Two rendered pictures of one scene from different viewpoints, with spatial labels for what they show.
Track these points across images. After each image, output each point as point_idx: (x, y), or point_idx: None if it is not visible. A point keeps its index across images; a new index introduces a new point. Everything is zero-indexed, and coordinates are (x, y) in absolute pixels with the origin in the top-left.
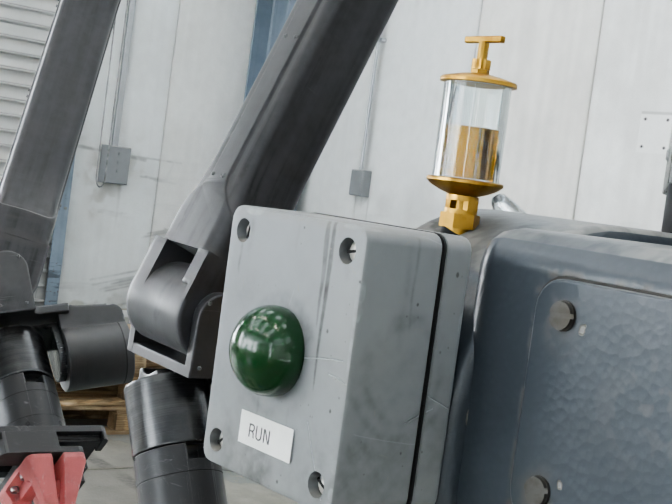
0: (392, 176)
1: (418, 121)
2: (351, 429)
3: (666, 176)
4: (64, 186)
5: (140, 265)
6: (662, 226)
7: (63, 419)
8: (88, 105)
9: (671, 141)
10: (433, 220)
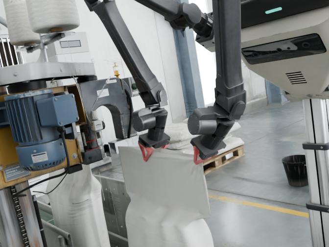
0: None
1: None
2: None
3: (62, 74)
4: (217, 67)
5: (163, 87)
6: (97, 79)
7: (202, 136)
8: (215, 34)
9: (60, 67)
10: (119, 78)
